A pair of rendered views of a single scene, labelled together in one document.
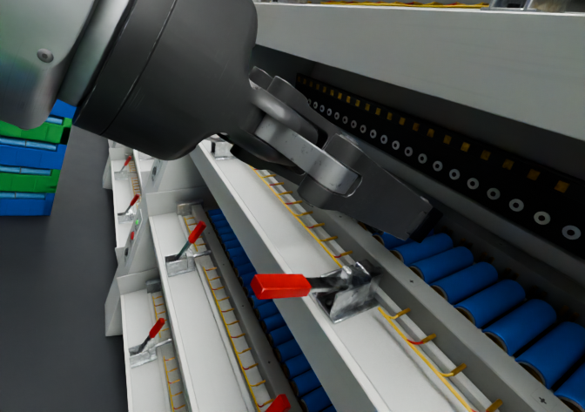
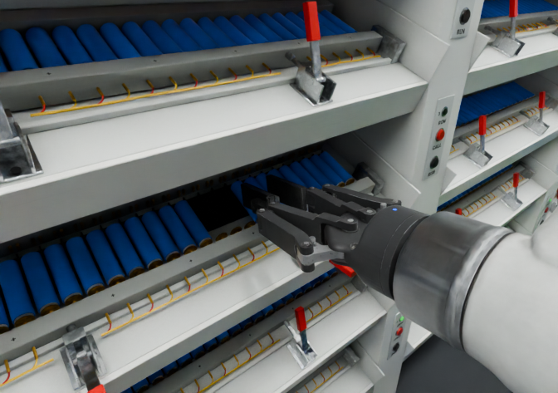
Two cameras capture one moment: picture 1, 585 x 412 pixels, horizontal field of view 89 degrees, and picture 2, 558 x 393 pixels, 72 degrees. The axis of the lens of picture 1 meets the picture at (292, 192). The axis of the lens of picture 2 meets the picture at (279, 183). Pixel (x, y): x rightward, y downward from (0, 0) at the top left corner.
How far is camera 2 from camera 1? 44 cm
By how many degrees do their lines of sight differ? 81
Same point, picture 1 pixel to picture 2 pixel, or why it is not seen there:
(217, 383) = (259, 380)
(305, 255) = (274, 265)
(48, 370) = not seen: outside the picture
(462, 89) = (315, 138)
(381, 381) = not seen: hidden behind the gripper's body
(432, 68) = (301, 137)
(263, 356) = (246, 340)
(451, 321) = not seen: hidden behind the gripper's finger
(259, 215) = (233, 299)
